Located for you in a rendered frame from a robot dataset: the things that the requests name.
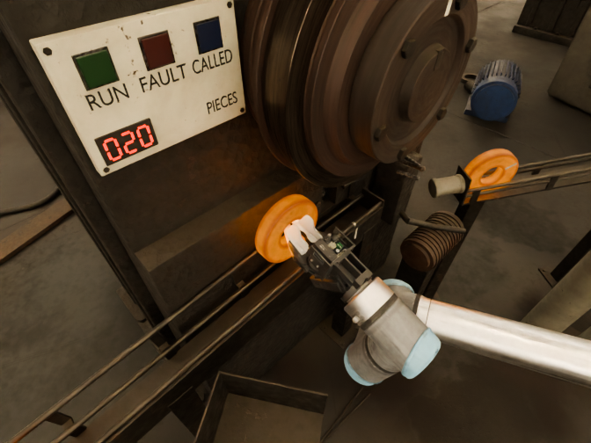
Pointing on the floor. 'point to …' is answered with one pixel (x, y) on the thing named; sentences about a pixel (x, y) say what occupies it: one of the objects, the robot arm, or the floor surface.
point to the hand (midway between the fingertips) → (287, 222)
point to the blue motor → (495, 91)
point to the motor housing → (426, 250)
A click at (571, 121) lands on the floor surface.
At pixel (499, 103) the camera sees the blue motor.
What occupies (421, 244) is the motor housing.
